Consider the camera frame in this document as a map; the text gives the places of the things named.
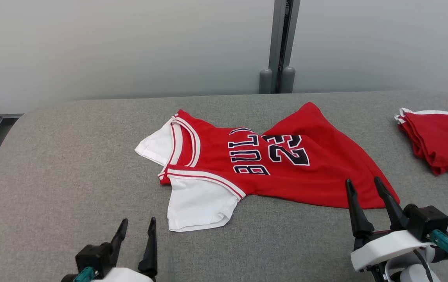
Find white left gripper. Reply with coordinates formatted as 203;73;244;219
90;217;158;282

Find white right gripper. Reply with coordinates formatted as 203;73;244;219
345;176;436;273

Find red basketball jersey white sleeves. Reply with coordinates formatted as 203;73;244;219
134;101;401;233

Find red shorts with white stripe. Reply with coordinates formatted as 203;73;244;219
394;107;448;176

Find left arm black cable teal plug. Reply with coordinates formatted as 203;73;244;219
72;266;96;282

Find arm black cable teal plug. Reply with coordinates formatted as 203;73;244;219
72;266;96;282
413;229;448;282

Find right arm black cable teal plug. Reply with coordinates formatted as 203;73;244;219
413;229;448;282

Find grey cylindrical post foot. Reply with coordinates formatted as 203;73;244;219
279;65;296;94
259;69;273;95

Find grey vertical partition post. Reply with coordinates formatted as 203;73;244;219
267;0;301;94

